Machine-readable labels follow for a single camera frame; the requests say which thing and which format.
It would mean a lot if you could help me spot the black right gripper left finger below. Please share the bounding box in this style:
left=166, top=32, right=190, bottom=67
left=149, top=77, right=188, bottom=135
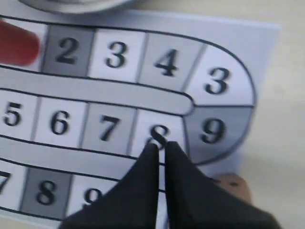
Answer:
left=59, top=143, right=159, bottom=229

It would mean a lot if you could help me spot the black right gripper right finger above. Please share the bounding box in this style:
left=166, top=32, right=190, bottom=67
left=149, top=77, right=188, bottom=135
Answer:
left=165, top=142, right=281, bottom=229

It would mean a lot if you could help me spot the wooden die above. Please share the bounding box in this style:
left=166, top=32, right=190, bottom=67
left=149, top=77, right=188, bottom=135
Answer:
left=211, top=174, right=252, bottom=204

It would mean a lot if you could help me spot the red cylinder game piece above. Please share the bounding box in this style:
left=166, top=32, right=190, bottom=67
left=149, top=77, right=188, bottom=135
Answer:
left=0, top=21, right=40, bottom=66

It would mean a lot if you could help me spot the paper number game board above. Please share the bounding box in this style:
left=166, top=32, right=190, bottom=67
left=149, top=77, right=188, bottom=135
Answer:
left=0, top=1, right=279, bottom=229

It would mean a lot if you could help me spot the round steel bowl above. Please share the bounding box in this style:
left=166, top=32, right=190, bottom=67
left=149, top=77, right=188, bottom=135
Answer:
left=20, top=0, right=143, bottom=14

